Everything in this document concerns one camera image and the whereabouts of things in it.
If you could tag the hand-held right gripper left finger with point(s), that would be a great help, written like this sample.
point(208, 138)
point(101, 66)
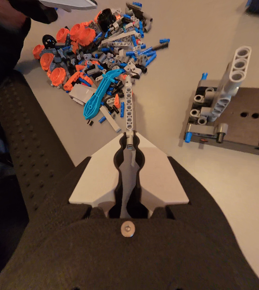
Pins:
point(95, 181)

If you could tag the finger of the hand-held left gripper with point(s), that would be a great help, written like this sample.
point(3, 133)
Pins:
point(70, 3)

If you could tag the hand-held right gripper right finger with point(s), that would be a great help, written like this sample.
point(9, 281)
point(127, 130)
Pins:
point(163, 181)

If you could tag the small black wheel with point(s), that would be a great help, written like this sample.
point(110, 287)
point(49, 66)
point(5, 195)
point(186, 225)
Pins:
point(49, 42)

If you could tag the orange toothed wheel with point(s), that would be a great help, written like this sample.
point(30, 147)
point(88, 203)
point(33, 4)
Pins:
point(62, 34)
point(47, 61)
point(38, 51)
point(83, 32)
point(57, 77)

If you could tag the pile of toy building pieces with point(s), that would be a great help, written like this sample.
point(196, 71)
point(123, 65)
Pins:
point(111, 50)

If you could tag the grey perforated beam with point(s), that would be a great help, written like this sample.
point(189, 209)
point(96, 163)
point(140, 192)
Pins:
point(129, 104)

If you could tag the black perforated block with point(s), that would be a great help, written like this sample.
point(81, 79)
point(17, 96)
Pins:
point(252, 122)

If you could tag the large black wheel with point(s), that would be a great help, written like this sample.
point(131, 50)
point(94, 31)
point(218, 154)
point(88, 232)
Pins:
point(106, 17)

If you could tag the black perforated mat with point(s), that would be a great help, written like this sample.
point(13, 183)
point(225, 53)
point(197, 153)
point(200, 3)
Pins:
point(29, 136)

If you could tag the turquoise wrench-shaped piece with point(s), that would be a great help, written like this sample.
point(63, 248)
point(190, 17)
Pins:
point(97, 97)

